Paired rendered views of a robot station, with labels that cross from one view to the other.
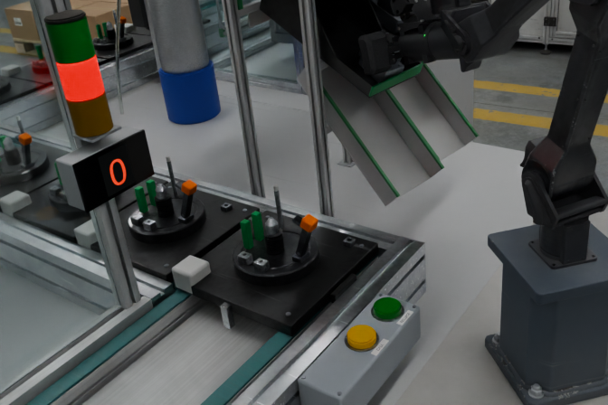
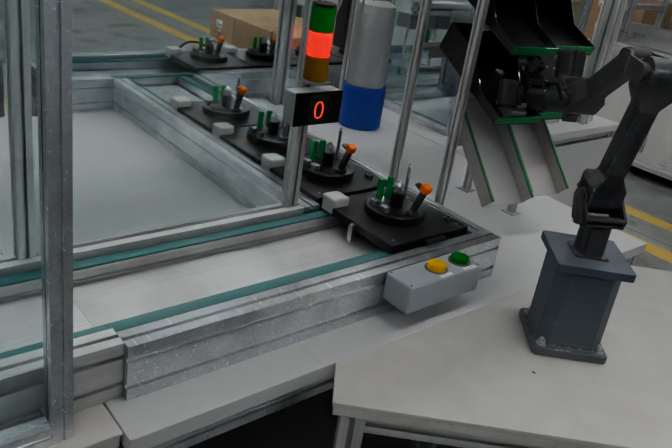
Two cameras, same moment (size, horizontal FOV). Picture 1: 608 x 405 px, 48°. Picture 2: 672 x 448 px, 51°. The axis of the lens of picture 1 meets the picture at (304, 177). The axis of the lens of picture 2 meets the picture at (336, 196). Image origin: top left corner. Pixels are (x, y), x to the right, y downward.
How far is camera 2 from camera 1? 0.56 m
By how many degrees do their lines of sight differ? 9
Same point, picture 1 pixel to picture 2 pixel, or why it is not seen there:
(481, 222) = not seen: hidden behind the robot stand
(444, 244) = (516, 256)
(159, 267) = (314, 192)
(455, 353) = (496, 311)
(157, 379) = (295, 251)
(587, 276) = (597, 266)
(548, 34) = not seen: outside the picture
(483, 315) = (525, 300)
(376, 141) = (491, 163)
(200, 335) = (328, 240)
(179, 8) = (376, 38)
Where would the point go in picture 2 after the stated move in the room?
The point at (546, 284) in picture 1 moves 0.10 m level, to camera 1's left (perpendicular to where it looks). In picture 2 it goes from (567, 261) to (513, 249)
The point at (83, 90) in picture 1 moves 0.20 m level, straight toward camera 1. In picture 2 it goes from (319, 51) to (328, 76)
